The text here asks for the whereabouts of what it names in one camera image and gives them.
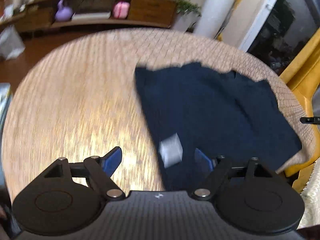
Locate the navy blue t-shirt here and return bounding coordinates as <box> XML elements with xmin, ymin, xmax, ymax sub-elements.
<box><xmin>135</xmin><ymin>62</ymin><xmax>302</xmax><ymax>191</ymax></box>

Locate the white clothing tag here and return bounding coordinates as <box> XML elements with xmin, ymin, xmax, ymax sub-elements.
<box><xmin>159</xmin><ymin>133</ymin><xmax>183</xmax><ymax>168</ymax></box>

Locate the yellow armchair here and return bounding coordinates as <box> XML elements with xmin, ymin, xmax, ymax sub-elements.
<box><xmin>280</xmin><ymin>30</ymin><xmax>319</xmax><ymax>193</ymax></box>

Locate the floral lace table cover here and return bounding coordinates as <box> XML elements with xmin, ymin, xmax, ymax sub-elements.
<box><xmin>2</xmin><ymin>29</ymin><xmax>316</xmax><ymax>198</ymax></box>

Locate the white flat device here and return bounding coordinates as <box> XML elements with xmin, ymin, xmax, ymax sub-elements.
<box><xmin>72</xmin><ymin>11</ymin><xmax>111</xmax><ymax>21</ymax></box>

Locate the potted green plant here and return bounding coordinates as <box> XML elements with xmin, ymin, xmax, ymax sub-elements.
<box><xmin>172</xmin><ymin>0</ymin><xmax>201</xmax><ymax>33</ymax></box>

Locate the white shopping bag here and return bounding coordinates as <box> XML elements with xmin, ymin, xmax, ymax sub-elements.
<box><xmin>0</xmin><ymin>25</ymin><xmax>25</xmax><ymax>60</ymax></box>

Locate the white tower air conditioner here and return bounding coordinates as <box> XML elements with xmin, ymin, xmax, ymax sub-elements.
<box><xmin>193</xmin><ymin>0</ymin><xmax>235</xmax><ymax>38</ymax></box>

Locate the pink case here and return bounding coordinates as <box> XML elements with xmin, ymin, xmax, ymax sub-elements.
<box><xmin>112</xmin><ymin>1</ymin><xmax>130</xmax><ymax>20</ymax></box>

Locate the purple kettlebell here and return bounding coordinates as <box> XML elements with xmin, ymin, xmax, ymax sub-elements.
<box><xmin>55</xmin><ymin>0</ymin><xmax>73</xmax><ymax>22</ymax></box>

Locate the wooden tv cabinet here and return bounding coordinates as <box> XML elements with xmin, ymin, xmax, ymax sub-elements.
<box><xmin>1</xmin><ymin>0</ymin><xmax>176</xmax><ymax>33</ymax></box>

